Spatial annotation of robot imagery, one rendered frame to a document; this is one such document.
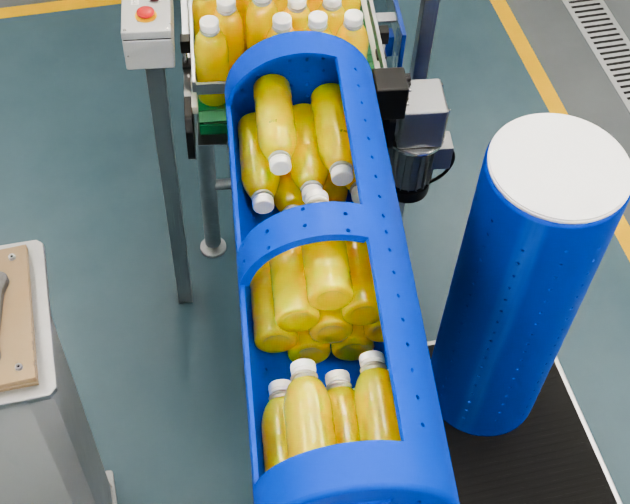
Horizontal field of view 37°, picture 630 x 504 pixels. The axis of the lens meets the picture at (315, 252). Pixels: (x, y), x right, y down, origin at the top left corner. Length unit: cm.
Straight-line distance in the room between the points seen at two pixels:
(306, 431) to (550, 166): 77
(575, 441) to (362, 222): 125
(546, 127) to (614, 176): 17
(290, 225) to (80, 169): 183
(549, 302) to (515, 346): 18
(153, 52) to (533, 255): 86
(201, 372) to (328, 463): 150
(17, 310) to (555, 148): 103
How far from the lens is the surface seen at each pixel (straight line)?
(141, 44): 200
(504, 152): 187
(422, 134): 222
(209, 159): 263
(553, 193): 183
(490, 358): 219
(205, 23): 198
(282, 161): 168
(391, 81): 202
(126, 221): 306
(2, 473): 188
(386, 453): 127
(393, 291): 143
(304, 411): 139
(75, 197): 315
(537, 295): 197
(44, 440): 178
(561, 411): 261
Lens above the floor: 238
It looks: 53 degrees down
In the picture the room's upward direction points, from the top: 3 degrees clockwise
